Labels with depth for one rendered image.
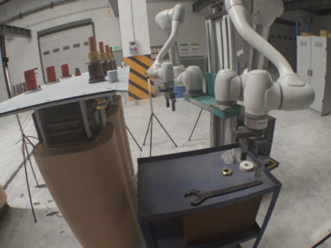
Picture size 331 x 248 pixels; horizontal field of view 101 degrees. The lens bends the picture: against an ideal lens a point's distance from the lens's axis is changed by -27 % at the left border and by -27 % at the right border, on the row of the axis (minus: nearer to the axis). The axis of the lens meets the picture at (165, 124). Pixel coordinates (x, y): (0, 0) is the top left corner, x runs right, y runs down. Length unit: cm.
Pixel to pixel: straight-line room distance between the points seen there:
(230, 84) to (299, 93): 69
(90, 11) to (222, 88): 1444
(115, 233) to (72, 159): 58
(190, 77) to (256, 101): 111
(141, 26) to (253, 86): 585
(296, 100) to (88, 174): 94
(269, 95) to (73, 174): 91
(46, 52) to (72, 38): 243
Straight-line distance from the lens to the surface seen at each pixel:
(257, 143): 70
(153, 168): 101
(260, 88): 65
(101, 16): 1506
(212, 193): 82
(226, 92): 131
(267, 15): 107
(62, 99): 58
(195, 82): 170
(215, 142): 193
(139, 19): 639
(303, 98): 72
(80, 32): 1511
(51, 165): 98
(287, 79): 73
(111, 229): 123
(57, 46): 1561
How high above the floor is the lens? 145
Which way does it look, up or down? 21 degrees down
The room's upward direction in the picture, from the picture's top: 5 degrees counter-clockwise
